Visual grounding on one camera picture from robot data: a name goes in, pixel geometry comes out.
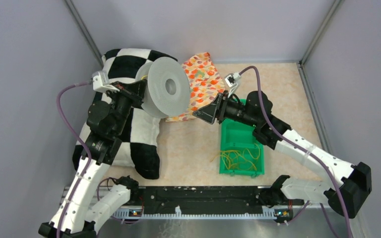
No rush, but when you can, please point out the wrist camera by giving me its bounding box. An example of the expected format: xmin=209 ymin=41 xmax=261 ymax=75
xmin=91 ymin=70 xmax=120 ymax=93
xmin=224 ymin=72 xmax=241 ymax=98

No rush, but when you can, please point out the green plastic compartment bin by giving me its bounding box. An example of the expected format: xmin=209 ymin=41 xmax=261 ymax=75
xmin=218 ymin=98 xmax=265 ymax=177

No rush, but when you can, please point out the floral orange fabric pouch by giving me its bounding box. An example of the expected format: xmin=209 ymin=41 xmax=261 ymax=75
xmin=165 ymin=52 xmax=226 ymax=122

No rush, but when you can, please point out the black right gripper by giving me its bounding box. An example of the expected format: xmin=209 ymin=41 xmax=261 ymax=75
xmin=193 ymin=90 xmax=259 ymax=128

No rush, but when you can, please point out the yellow cable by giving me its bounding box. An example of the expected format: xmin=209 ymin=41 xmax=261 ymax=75
xmin=210 ymin=144 xmax=262 ymax=172

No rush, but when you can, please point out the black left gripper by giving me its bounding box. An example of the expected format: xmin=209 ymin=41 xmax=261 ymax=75
xmin=106 ymin=78 xmax=147 ymax=135

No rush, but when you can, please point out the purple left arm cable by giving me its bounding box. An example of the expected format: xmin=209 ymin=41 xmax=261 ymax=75
xmin=56 ymin=81 xmax=135 ymax=238

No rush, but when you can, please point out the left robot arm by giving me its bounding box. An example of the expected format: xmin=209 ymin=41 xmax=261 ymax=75
xmin=38 ymin=79 xmax=147 ymax=238

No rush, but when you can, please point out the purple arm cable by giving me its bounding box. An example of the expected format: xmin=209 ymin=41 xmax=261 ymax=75
xmin=56 ymin=81 xmax=135 ymax=238
xmin=238 ymin=65 xmax=354 ymax=238

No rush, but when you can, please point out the white perforated cable spool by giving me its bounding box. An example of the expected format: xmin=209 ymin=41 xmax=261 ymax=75
xmin=135 ymin=57 xmax=191 ymax=119

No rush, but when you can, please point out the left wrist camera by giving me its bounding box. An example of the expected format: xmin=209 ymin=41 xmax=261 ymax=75
xmin=91 ymin=70 xmax=120 ymax=93

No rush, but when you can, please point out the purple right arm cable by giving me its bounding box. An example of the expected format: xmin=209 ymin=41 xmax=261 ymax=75
xmin=238 ymin=65 xmax=354 ymax=238

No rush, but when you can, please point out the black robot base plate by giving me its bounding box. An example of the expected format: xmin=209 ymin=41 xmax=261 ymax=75
xmin=127 ymin=186 xmax=305 ymax=215

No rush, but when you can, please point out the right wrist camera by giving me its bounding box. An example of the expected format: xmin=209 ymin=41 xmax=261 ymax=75
xmin=224 ymin=72 xmax=241 ymax=98

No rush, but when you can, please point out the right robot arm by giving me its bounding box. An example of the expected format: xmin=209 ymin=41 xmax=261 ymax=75
xmin=193 ymin=91 xmax=372 ymax=219

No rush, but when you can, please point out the aluminium frame rail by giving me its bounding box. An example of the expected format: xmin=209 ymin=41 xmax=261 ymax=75
xmin=51 ymin=185 xmax=359 ymax=238

